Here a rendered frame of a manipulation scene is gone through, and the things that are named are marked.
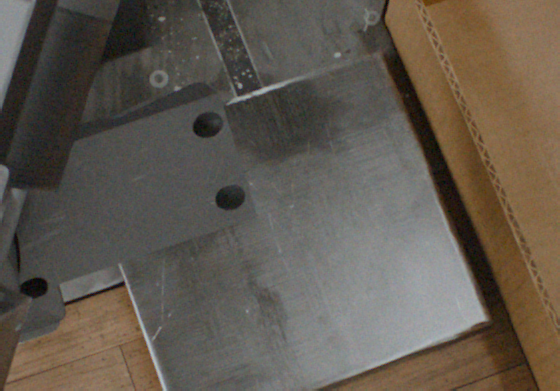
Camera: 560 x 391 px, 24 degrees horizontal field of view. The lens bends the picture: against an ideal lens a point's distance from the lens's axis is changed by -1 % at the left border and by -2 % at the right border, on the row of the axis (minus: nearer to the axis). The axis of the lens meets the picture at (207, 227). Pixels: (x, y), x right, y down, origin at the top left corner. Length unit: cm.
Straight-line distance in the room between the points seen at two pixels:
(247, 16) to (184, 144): 33
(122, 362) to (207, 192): 28
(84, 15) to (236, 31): 39
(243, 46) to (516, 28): 15
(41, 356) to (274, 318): 12
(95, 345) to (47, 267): 27
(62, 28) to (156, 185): 9
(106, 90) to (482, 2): 22
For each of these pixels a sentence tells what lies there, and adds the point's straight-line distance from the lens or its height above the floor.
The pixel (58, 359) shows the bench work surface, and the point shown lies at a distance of 71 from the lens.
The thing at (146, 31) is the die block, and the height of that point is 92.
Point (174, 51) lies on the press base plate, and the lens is 75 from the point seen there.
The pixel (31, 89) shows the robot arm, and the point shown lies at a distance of 37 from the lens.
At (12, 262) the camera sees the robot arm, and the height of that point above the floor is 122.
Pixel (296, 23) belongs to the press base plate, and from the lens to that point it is 75.
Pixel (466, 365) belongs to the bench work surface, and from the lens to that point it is 71.
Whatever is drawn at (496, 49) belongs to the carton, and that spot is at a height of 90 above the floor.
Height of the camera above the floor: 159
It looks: 75 degrees down
